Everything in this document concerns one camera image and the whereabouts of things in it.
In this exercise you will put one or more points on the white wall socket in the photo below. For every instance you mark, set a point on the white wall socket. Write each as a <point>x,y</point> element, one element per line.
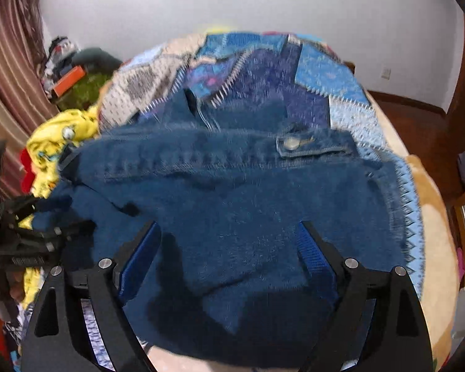
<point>386,73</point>

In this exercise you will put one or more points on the red cloth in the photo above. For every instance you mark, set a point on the red cloth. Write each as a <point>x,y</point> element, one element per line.
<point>28,174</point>

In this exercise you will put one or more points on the blue denim jacket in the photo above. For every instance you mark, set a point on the blue denim jacket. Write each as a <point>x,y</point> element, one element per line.
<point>229,188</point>

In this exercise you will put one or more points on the beige plush bed cover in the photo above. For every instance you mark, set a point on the beige plush bed cover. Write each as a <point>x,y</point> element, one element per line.
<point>441,278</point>

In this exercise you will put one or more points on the yellow cartoon blanket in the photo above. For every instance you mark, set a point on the yellow cartoon blanket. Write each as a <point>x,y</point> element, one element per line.
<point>48,141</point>

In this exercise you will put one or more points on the striped red curtain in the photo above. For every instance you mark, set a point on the striped red curtain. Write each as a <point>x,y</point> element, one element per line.
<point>23,103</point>

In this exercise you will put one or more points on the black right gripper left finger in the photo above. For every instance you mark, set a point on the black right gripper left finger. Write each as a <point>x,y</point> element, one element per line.
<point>109,286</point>

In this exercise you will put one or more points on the orange box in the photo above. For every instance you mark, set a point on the orange box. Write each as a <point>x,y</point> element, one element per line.
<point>68,80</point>

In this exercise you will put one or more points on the blue patchwork quilt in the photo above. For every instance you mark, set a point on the blue patchwork quilt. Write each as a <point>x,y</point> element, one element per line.
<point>318,89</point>

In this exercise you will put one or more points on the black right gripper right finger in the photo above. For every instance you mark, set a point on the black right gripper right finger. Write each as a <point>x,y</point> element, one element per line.
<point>350,285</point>

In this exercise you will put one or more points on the dark grey cushion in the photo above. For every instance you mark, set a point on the dark grey cushion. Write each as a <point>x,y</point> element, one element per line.
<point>95,59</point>

